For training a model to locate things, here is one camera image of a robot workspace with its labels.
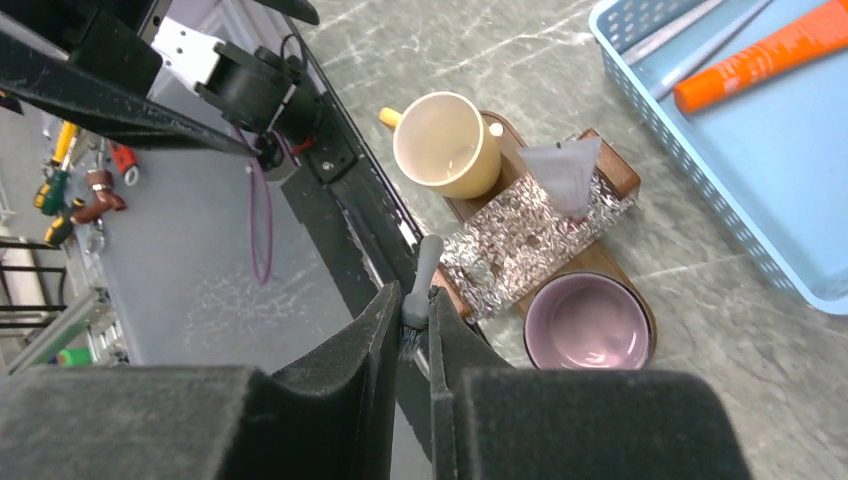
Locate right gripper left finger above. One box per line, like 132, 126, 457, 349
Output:
1, 282, 402, 479

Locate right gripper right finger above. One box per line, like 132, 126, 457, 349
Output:
428, 288, 751, 479

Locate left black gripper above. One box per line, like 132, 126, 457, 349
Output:
1, 0, 253, 156

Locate mauve ceramic cup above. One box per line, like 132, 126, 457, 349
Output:
524, 271, 655, 370

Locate clear holder with brown ends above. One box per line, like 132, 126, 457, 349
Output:
430, 129, 643, 325

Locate yellow ceramic mug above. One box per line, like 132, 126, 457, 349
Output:
378, 91, 501, 200

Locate light blue plastic basket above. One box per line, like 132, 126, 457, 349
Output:
589, 1, 847, 315

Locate light blue toothbrush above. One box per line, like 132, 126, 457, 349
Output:
649, 0, 772, 101

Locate orange toothpaste tube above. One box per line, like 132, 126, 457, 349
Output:
673, 0, 847, 114

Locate hand tools on floor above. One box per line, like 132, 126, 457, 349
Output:
33, 121, 141, 256

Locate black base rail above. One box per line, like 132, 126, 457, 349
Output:
277, 49, 452, 461

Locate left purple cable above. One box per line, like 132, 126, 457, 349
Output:
231, 125, 276, 286

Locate aluminium frame rail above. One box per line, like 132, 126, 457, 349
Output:
1, 287, 129, 375

